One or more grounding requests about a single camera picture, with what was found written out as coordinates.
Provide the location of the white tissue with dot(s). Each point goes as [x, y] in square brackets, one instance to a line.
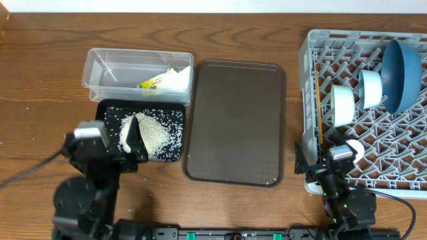
[174, 80]

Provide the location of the wooden chopstick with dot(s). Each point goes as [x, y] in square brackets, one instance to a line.
[319, 110]

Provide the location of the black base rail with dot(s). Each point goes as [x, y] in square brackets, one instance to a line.
[233, 234]

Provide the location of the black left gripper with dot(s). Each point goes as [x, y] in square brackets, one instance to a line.
[138, 152]

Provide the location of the clear plastic bin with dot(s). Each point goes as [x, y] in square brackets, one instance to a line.
[116, 73]

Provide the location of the light blue bowl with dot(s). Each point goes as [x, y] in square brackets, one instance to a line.
[371, 91]

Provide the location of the brown plastic tray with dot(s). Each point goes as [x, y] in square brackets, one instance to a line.
[237, 124]

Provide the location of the dark blue plate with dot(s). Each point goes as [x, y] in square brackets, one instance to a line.
[402, 76]

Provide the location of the yellow green snack wrapper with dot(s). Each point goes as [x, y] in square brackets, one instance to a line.
[158, 80]

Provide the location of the grey dishwasher rack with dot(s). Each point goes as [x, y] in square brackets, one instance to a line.
[394, 161]

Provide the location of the white cup in rack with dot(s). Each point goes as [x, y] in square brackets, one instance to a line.
[355, 144]

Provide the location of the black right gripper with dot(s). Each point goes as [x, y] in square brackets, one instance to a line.
[319, 171]

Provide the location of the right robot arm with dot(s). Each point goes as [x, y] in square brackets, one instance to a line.
[351, 207]

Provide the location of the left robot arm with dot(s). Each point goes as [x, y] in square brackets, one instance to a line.
[85, 205]

